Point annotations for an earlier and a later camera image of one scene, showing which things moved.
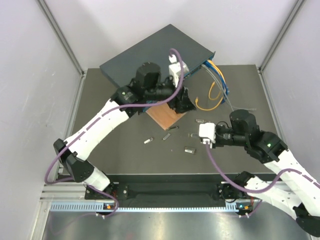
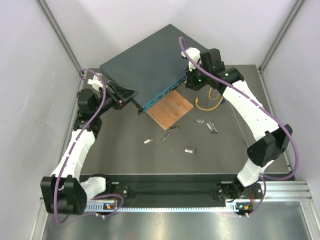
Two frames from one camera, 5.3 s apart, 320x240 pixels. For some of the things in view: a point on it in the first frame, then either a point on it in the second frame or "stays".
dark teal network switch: [121, 69] stays
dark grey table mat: [140, 145] stays
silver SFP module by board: [173, 127] stays
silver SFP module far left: [148, 140] stays
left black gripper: [182, 103] to [122, 93]
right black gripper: [217, 143] to [189, 83]
